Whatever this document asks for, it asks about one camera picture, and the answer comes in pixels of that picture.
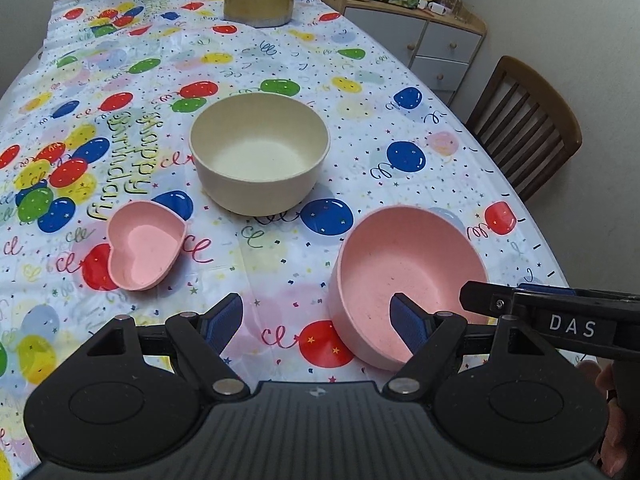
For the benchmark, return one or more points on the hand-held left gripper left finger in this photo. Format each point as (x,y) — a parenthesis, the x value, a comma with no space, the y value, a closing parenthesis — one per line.
(222,322)

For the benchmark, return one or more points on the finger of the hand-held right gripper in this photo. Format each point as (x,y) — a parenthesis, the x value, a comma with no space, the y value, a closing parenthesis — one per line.
(482,300)

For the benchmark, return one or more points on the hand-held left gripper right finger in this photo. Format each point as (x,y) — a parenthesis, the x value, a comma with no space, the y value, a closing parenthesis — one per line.
(407,327)

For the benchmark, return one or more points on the pink round bowl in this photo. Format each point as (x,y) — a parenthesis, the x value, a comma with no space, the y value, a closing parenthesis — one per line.
(400,260)

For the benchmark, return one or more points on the pink heart-shaped dish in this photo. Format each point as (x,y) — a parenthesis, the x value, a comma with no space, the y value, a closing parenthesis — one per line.
(142,250)

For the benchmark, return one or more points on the cream round bowl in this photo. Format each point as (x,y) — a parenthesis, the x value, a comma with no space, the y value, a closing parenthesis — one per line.
(260,160)

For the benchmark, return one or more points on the person's right hand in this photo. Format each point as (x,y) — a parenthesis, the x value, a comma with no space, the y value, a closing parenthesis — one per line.
(622,440)

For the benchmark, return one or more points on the dark wooden slatted chair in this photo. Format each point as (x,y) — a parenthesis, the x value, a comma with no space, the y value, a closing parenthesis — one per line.
(525,125)

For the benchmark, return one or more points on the balloon printed tablecloth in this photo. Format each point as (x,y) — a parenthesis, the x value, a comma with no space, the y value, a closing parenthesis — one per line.
(350,85)

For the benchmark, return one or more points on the white drawer cabinet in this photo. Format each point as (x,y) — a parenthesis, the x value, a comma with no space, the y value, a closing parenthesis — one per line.
(440,45)

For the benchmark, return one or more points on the small white adapter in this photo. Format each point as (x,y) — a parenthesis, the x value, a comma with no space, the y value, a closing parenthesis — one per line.
(437,8)

